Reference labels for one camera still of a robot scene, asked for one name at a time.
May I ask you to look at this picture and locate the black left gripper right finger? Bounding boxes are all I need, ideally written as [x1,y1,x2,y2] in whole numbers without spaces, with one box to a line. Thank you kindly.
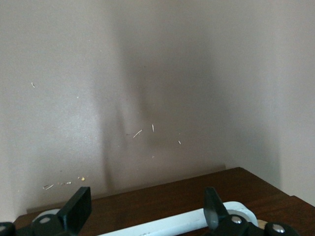
[203,186,265,236]

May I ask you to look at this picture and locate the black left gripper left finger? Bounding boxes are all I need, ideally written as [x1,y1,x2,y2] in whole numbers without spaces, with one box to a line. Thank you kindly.
[17,186,92,236]

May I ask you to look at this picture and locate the wooden drawer with white handle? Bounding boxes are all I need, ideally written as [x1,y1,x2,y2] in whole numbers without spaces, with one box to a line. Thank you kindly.
[14,168,291,236]

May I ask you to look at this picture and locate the dark brown wooden cabinet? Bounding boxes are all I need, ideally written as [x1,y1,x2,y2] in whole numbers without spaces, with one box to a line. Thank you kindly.
[13,167,315,236]

